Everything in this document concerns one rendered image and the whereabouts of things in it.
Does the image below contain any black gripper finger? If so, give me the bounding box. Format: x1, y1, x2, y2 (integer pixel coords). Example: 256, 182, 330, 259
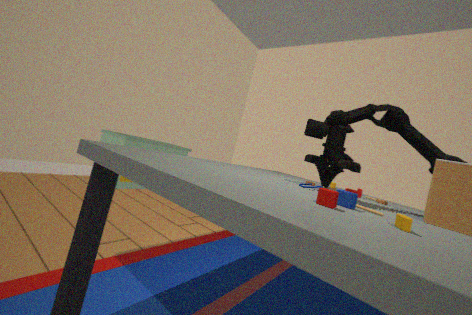
324, 166, 344, 188
315, 164, 325, 186

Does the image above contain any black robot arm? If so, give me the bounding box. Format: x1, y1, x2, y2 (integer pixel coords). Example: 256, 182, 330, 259
304, 104, 468, 174

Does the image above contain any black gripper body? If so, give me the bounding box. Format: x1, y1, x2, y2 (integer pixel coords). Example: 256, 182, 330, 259
304, 141, 361, 173

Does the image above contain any blue block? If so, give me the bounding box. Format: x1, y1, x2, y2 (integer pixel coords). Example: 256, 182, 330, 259
336, 189, 358, 209

